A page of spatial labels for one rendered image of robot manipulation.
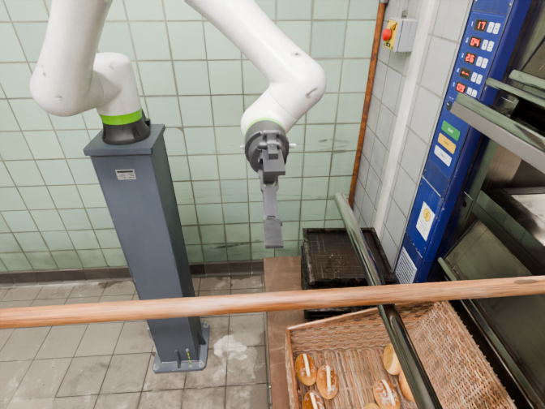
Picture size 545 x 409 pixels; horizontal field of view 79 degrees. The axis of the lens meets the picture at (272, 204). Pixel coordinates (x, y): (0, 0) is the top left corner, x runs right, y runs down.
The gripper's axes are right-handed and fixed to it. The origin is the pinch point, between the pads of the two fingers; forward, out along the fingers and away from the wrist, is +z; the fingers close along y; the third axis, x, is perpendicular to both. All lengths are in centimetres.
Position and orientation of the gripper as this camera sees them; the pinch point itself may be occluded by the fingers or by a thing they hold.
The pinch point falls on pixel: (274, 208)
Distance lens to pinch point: 50.7
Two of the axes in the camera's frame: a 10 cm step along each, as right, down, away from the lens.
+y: 0.0, 8.2, 5.7
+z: 0.7, 5.6, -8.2
